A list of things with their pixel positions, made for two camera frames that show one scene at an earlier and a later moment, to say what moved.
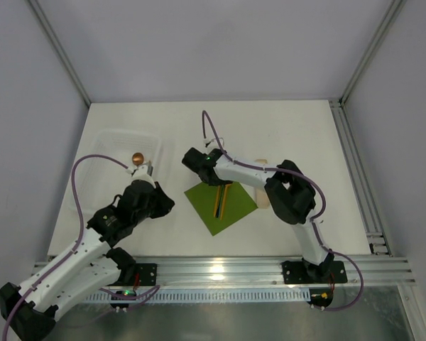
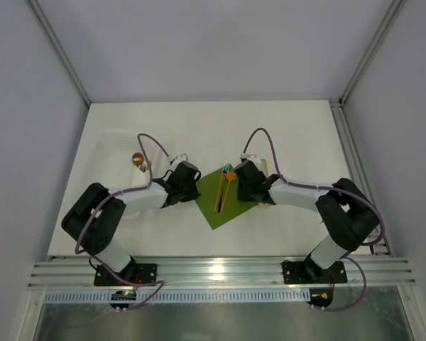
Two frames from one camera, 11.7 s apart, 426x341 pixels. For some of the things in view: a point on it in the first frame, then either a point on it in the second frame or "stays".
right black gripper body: [213, 178] to [244, 190]
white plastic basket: [100, 181] stays
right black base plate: [296, 272] stays
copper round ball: [138, 158] stays
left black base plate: [147, 273] stays
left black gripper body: [162, 200] to [190, 192]
